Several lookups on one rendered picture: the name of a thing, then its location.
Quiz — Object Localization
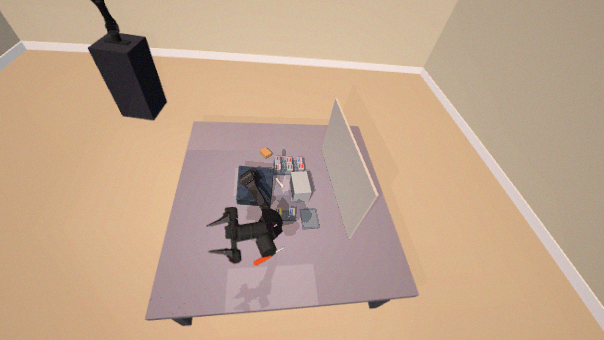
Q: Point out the small orange block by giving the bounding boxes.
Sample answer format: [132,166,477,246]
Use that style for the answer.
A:
[260,147,272,159]

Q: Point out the orange-handled screwdriver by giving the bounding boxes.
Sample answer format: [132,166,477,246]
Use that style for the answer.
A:
[253,247,285,266]

